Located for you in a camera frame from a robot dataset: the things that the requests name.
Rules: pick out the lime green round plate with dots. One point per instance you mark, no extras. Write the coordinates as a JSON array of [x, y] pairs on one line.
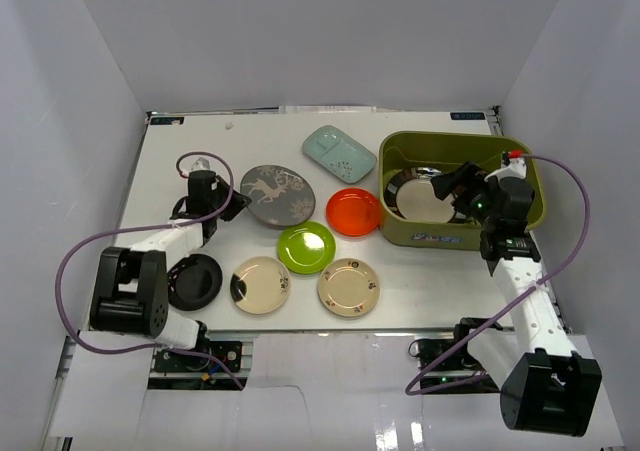
[[307, 248]]

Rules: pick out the left blue table label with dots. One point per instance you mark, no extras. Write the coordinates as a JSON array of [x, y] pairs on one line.
[[166, 120]]

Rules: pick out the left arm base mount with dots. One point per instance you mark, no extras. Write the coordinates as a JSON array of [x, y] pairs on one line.
[[172, 371]]

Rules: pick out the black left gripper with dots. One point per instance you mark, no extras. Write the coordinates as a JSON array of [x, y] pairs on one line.
[[232, 203]]

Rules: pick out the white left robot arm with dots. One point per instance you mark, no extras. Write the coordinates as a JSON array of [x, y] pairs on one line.
[[131, 292]]

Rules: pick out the brown striped rim plate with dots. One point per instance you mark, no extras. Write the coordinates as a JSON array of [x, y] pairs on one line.
[[409, 194]]

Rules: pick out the olive green plastic bin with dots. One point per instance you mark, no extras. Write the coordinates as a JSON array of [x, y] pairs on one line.
[[445, 152]]

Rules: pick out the orange round plate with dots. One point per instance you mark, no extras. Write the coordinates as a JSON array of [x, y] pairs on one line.
[[353, 212]]

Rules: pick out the cream plate with black patch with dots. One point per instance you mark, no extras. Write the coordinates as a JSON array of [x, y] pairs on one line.
[[260, 285]]

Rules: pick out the blue table label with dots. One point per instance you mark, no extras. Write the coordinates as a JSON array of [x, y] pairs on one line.
[[166, 120], [467, 116]]

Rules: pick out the grey reindeer plate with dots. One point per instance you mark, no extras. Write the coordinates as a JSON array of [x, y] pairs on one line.
[[280, 197]]

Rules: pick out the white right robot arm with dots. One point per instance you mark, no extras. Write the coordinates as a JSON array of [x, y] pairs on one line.
[[545, 384]]

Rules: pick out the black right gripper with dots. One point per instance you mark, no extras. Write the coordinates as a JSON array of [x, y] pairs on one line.
[[446, 184]]

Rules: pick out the right blue table label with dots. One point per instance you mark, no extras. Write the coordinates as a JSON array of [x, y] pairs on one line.
[[467, 116]]

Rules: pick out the light blue rectangular dish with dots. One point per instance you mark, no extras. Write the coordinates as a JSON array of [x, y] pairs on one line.
[[339, 154]]

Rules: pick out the black round plate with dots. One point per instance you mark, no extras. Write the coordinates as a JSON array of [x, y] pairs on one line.
[[194, 282]]

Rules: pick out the cream floral plate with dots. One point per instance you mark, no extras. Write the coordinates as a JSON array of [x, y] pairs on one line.
[[349, 288]]

